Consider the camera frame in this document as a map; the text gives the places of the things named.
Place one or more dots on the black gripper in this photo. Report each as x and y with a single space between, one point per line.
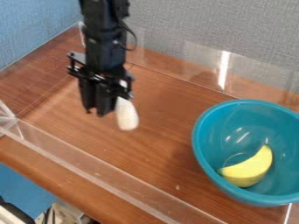
114 83

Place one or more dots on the white brown toy mushroom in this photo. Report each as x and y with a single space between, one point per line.
127 117

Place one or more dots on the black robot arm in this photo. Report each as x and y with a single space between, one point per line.
104 33

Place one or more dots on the blue plastic bowl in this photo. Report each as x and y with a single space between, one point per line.
229 133

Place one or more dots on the clear acrylic front barrier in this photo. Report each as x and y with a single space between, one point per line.
128 188

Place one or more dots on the clear acrylic barrier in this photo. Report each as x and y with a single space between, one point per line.
218 69
128 188

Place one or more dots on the clear acrylic back barrier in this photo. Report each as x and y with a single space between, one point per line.
218 69

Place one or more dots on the yellow toy banana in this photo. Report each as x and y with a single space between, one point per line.
249 172

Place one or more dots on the clear acrylic left bracket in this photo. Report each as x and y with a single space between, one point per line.
8 119

